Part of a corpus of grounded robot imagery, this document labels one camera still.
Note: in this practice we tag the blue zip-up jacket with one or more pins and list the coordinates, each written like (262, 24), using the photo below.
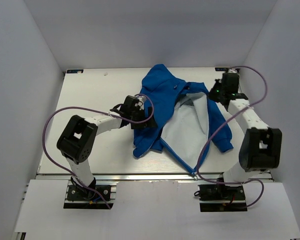
(185, 119)

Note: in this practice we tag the blue left corner label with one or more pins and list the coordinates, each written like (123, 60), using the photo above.
(74, 71)

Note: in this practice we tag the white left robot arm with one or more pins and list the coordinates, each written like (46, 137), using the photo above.
(77, 139)

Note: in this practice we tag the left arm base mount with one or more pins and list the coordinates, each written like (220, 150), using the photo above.
(78, 198)

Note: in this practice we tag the aluminium table front rail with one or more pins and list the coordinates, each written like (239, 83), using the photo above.
(125, 177)

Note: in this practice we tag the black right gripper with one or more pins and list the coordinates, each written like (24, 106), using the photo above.
(210, 95)

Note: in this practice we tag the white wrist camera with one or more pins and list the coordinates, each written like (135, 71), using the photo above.
(141, 100)
(232, 71)

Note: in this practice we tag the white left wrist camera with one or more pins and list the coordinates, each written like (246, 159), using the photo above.
(141, 100)

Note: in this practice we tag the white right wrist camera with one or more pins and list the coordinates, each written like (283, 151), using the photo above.
(232, 71)

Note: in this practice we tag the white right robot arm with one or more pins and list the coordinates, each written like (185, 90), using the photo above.
(261, 146)

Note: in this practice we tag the blue corner label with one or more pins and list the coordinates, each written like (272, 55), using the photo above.
(74, 71)
(221, 69)

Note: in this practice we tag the blue right corner label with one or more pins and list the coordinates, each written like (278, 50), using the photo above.
(221, 69)

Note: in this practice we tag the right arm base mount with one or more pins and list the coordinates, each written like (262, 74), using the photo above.
(219, 198)

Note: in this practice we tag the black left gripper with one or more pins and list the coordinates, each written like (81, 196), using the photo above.
(150, 123)

